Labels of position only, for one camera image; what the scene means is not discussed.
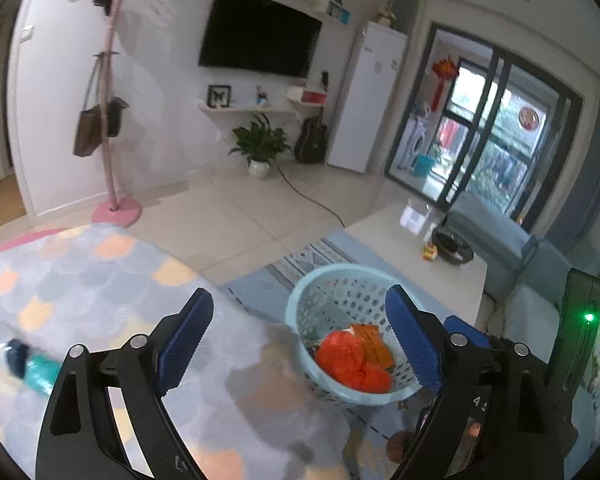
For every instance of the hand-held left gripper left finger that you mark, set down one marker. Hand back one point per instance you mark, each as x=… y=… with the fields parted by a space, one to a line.
x=185 y=340

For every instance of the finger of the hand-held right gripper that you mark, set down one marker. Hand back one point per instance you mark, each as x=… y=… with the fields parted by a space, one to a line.
x=470 y=327

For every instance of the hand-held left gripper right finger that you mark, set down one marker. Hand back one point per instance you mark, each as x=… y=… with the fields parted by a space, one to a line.
x=415 y=345

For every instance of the orange snack packet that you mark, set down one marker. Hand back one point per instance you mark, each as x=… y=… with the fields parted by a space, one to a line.
x=375 y=347

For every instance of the orange plastic bag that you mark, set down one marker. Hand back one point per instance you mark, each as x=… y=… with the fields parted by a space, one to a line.
x=350 y=360

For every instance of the light blue plastic laundry basket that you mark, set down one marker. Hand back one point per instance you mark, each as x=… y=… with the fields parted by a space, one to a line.
x=330 y=285

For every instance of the teal plastic bottle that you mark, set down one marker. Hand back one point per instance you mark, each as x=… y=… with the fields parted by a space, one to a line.
x=40 y=372

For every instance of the black ashtray bowl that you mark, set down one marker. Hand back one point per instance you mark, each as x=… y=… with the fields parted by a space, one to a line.
x=452 y=246

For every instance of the grey orange scale-pattern blanket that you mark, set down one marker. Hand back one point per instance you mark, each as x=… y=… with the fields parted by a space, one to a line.
x=105 y=285

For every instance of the beige coffee table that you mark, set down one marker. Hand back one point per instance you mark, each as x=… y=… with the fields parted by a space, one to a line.
x=390 y=245

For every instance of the grey blue sofa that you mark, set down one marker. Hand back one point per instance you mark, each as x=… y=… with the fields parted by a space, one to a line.
x=485 y=220

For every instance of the blue bucket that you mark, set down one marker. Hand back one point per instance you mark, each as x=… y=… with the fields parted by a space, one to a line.
x=422 y=166

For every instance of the white washing machine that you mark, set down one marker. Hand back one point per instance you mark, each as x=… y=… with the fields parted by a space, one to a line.
x=416 y=142

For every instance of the pink coat rack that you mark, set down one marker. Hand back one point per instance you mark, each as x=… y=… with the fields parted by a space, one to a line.
x=111 y=160

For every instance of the potted green plant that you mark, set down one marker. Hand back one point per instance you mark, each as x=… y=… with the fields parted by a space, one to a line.
x=260 y=142

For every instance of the round red window sticker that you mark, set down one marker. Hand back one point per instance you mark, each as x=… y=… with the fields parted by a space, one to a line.
x=528 y=118

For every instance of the dark framed sliding glass door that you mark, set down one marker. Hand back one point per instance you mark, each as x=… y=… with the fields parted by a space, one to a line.
x=485 y=110

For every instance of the black acoustic guitar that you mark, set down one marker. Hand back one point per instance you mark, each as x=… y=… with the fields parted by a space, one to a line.
x=311 y=142

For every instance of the brown tote bag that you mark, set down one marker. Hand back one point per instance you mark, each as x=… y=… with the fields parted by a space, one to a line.
x=86 y=132

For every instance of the small black bag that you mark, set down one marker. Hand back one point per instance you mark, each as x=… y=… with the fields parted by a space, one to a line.
x=116 y=117

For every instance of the framed butterfly picture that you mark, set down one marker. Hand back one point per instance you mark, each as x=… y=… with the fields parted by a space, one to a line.
x=219 y=96

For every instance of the white refrigerator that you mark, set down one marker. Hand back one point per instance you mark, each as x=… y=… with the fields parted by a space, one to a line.
x=367 y=100

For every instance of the red knot ornament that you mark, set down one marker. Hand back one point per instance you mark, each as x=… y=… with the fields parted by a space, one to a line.
x=445 y=70

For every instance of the black flat television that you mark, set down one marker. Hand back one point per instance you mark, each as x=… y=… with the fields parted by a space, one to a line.
x=260 y=30

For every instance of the flower vase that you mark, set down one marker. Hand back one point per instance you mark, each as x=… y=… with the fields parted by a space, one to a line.
x=386 y=16

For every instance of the grey green curtain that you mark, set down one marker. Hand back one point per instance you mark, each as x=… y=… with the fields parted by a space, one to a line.
x=405 y=7

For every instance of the small blue box shelf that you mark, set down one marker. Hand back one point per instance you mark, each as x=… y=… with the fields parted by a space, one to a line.
x=340 y=11

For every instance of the low white wall shelf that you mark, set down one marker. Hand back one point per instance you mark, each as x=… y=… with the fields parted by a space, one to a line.
x=245 y=110

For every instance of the white red wall box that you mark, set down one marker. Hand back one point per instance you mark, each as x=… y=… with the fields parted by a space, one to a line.
x=305 y=96

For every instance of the white light switch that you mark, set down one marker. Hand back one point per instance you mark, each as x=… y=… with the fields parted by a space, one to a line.
x=28 y=32

